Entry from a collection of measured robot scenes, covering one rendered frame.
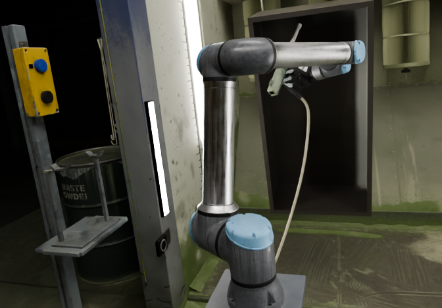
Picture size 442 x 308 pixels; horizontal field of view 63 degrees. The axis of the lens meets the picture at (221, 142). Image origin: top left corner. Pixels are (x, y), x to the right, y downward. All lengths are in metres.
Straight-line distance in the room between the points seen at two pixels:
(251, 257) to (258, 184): 2.15
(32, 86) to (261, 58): 0.87
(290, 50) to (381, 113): 2.24
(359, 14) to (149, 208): 1.58
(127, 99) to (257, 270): 1.12
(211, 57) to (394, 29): 2.13
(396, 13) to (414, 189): 1.36
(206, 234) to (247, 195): 2.02
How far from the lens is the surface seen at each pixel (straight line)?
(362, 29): 2.27
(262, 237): 1.13
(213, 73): 1.20
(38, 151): 1.61
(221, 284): 1.39
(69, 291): 1.81
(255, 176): 3.29
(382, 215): 3.16
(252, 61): 1.13
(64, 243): 1.57
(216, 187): 1.23
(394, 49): 3.13
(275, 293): 1.24
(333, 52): 1.43
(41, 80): 1.56
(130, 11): 1.89
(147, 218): 2.04
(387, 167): 3.24
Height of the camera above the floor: 1.40
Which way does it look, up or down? 12 degrees down
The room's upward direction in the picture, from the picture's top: 6 degrees counter-clockwise
